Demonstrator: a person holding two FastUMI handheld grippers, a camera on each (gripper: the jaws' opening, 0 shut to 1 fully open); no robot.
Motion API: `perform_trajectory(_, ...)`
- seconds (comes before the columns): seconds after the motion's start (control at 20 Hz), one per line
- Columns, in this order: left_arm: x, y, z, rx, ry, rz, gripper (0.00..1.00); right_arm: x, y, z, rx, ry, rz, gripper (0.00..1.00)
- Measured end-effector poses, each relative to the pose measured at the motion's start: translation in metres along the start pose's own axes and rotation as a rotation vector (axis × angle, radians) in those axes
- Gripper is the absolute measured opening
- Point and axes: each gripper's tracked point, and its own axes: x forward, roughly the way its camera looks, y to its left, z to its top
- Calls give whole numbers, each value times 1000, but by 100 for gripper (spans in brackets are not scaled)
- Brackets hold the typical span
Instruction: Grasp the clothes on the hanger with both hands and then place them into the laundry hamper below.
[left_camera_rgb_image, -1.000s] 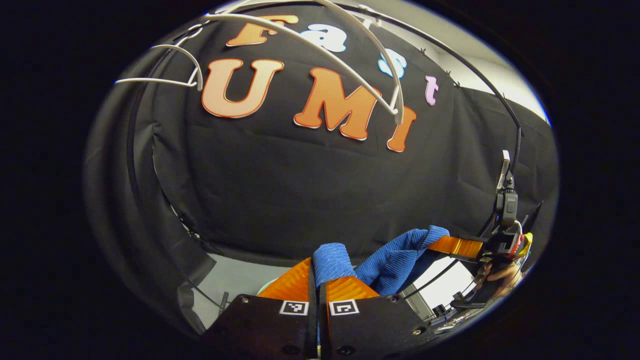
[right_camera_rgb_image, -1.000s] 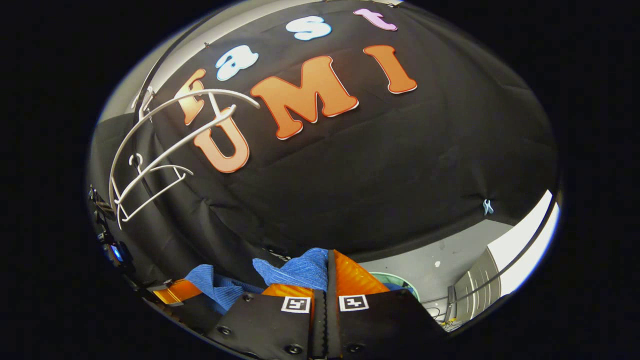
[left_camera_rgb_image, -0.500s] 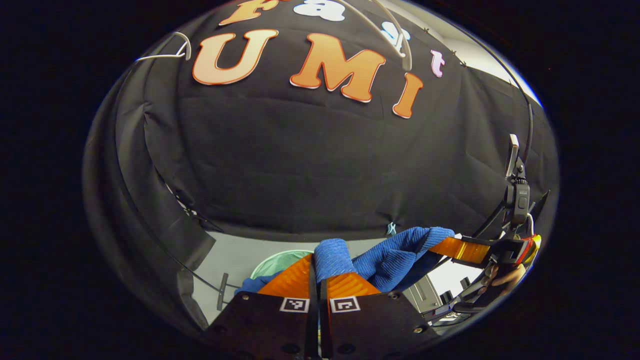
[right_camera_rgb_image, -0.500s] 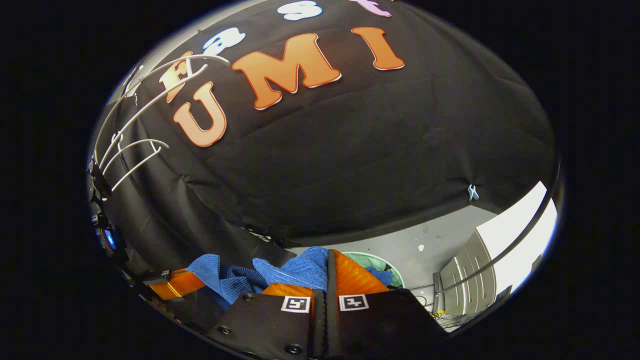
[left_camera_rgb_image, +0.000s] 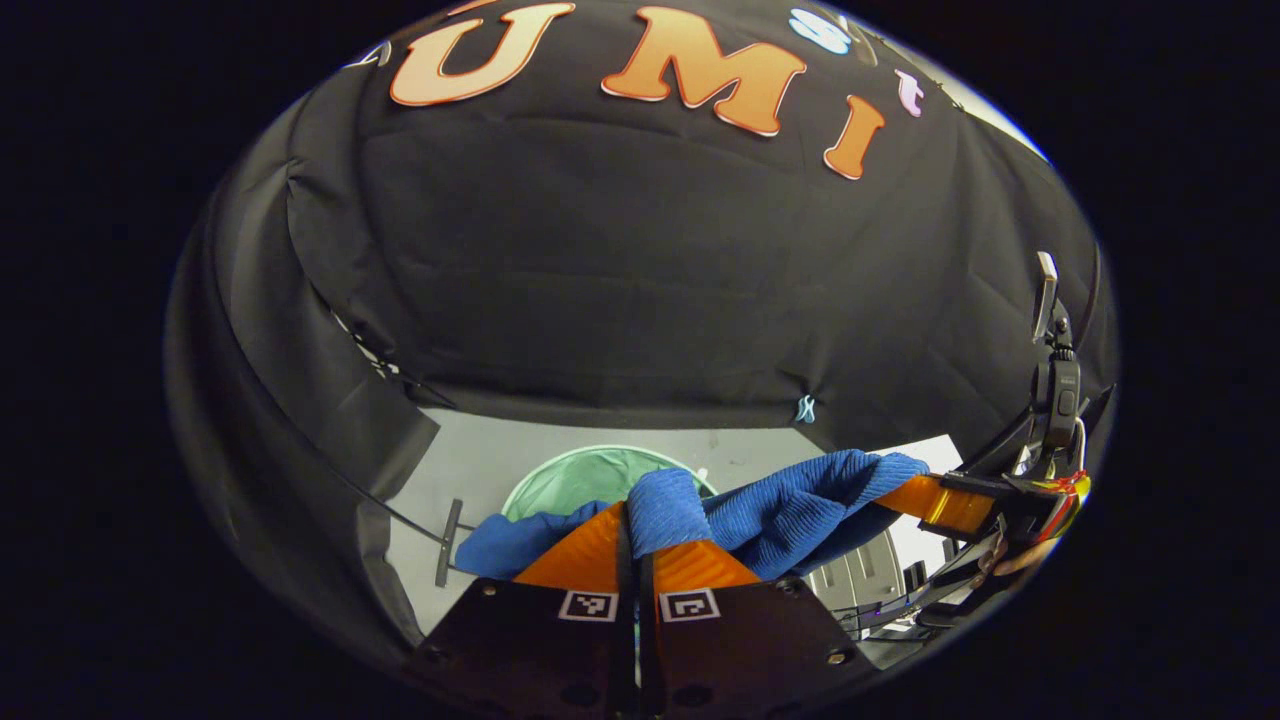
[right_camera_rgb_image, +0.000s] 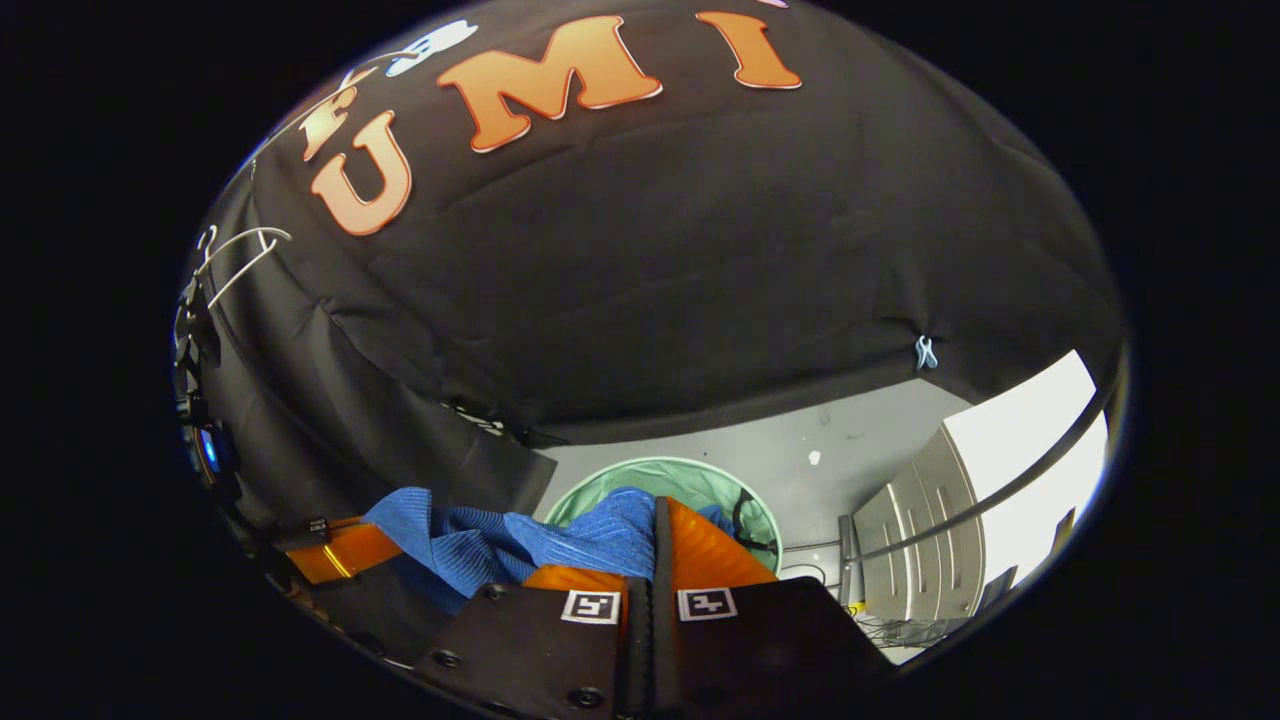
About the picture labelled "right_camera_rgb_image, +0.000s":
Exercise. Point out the green laundry hamper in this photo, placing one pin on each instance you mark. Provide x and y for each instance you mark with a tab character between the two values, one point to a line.
690	485

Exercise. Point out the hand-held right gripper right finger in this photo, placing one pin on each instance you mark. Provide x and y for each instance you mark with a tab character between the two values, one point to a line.
770	650

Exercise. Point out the light blue plastic clip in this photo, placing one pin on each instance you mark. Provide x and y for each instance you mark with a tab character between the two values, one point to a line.
926	352

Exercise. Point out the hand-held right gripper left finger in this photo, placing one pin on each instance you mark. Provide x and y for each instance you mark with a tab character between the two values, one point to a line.
520	650

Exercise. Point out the black backdrop cloth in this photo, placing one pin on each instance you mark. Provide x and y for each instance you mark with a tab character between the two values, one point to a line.
700	250

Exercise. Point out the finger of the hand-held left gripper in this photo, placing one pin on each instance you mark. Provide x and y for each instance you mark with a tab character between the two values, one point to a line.
345	552

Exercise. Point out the large white clothes hanger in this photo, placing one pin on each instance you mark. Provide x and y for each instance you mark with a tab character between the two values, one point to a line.
250	238

